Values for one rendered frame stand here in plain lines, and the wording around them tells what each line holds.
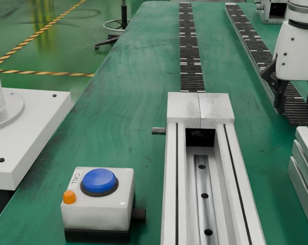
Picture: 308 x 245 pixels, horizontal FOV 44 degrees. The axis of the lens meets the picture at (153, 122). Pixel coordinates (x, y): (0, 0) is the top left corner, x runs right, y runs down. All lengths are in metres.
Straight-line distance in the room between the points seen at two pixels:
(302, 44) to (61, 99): 0.46
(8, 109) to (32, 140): 0.11
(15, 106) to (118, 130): 0.20
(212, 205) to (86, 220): 0.15
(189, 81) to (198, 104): 0.24
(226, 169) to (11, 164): 0.31
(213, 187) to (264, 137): 0.24
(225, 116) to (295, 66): 0.20
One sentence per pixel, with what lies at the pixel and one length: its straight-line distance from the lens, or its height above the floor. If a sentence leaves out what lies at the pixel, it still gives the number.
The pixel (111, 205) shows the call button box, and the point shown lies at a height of 0.84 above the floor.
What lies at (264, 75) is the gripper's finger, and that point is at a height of 0.88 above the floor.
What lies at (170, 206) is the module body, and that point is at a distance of 0.41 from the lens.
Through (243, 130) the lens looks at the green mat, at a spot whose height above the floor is 0.78.
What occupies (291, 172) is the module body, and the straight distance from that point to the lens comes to 0.61.
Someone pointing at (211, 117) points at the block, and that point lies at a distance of 0.56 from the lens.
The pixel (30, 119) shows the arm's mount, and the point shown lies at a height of 0.81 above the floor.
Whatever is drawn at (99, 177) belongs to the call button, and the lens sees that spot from 0.47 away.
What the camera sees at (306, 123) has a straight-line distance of 0.72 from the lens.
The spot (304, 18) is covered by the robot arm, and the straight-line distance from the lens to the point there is 0.68.
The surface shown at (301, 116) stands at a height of 0.81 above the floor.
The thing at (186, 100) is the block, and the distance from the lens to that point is 0.61.
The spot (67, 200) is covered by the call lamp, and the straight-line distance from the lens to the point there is 0.46.
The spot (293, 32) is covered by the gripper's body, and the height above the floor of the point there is 0.96.
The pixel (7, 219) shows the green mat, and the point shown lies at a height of 0.78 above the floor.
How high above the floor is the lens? 1.14
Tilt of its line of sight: 29 degrees down
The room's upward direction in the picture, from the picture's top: straight up
